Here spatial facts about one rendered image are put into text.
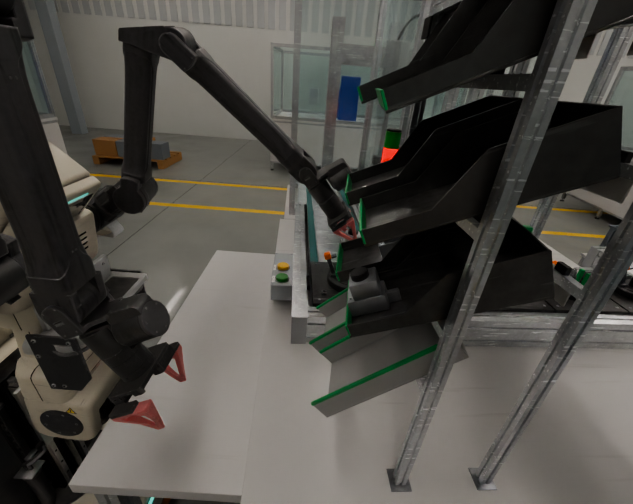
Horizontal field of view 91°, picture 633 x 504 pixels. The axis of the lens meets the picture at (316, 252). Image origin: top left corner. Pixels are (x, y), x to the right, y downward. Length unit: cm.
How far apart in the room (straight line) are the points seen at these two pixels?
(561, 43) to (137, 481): 87
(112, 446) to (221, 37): 890
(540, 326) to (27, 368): 135
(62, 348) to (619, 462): 119
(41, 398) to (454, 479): 95
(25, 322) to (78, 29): 997
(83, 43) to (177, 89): 229
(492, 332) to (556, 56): 84
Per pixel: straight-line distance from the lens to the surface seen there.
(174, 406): 86
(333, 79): 190
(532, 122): 37
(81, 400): 103
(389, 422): 83
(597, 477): 98
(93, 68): 1058
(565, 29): 38
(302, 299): 94
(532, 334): 117
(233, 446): 78
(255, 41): 908
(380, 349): 65
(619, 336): 136
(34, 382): 102
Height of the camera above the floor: 153
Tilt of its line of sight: 29 degrees down
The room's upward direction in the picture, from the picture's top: 5 degrees clockwise
